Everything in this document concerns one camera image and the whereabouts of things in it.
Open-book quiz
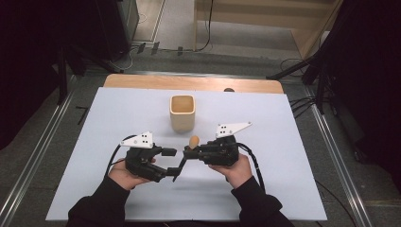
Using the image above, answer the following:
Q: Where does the black curtain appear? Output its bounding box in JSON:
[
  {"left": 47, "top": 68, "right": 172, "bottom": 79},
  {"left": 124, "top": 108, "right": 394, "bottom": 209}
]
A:
[
  {"left": 0, "top": 0, "right": 96, "bottom": 151},
  {"left": 324, "top": 0, "right": 401, "bottom": 183}
]

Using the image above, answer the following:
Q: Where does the left hand-held gripper cable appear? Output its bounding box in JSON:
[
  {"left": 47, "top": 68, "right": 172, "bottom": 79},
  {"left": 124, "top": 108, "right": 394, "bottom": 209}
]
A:
[{"left": 104, "top": 134, "right": 137, "bottom": 178}]

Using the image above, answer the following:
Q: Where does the light wooden shelf unit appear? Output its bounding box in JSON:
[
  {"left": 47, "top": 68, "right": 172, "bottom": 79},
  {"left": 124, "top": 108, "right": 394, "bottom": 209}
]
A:
[{"left": 193, "top": 0, "right": 344, "bottom": 61}]

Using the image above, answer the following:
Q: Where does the black cabinet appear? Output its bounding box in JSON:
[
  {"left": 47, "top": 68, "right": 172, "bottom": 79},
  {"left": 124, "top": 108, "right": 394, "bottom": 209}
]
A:
[{"left": 94, "top": 0, "right": 140, "bottom": 62}]

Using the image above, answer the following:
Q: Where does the cream ceramic square cup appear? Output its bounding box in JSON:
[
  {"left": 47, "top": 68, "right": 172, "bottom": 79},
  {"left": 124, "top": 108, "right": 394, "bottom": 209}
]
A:
[{"left": 169, "top": 94, "right": 197, "bottom": 133}]

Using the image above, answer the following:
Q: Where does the hand-held gripper cable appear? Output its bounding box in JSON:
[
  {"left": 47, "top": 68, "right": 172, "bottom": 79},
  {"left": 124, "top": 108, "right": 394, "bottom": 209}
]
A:
[
  {"left": 235, "top": 142, "right": 267, "bottom": 193},
  {"left": 104, "top": 134, "right": 137, "bottom": 178}
]

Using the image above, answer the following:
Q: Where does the metal floor rail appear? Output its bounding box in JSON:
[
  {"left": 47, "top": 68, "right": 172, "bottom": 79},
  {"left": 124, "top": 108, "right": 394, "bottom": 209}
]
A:
[
  {"left": 0, "top": 91, "right": 76, "bottom": 227},
  {"left": 304, "top": 86, "right": 375, "bottom": 227}
]

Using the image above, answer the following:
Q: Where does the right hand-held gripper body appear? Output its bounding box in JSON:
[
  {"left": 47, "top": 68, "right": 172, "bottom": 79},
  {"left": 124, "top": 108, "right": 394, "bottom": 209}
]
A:
[{"left": 199, "top": 121, "right": 253, "bottom": 167}]

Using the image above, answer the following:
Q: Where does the person's left hand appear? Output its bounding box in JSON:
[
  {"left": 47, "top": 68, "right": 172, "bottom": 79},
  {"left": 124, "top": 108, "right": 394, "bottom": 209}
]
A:
[{"left": 108, "top": 156, "right": 158, "bottom": 192}]

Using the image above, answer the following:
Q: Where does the person's right hand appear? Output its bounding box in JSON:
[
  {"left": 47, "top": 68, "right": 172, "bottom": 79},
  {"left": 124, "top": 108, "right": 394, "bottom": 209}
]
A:
[{"left": 207, "top": 153, "right": 253, "bottom": 190}]

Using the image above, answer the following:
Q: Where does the white table sheet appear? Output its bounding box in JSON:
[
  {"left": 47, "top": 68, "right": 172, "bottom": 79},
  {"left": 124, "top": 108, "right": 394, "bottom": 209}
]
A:
[{"left": 45, "top": 87, "right": 328, "bottom": 222}]

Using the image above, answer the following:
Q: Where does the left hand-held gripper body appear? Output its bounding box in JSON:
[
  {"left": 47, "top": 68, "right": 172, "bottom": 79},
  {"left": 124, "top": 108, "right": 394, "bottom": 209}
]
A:
[{"left": 120, "top": 131, "right": 168, "bottom": 183}]

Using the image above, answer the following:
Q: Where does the right hand-held gripper cable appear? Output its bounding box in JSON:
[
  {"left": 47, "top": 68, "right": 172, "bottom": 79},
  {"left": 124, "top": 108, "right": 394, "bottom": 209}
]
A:
[{"left": 235, "top": 142, "right": 267, "bottom": 193}]

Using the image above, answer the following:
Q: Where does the black floor cable bundle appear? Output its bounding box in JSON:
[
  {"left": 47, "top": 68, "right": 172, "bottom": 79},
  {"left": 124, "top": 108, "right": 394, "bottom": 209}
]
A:
[{"left": 288, "top": 96, "right": 320, "bottom": 119}]

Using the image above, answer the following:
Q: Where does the dark green makeup brush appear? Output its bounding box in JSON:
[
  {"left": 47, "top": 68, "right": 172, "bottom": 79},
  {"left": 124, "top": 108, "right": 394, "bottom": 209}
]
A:
[{"left": 172, "top": 135, "right": 201, "bottom": 183}]

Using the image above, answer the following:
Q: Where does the black hanging cable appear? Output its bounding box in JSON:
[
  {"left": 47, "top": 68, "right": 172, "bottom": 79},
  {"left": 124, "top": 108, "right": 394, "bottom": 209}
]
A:
[{"left": 195, "top": 0, "right": 215, "bottom": 52}]

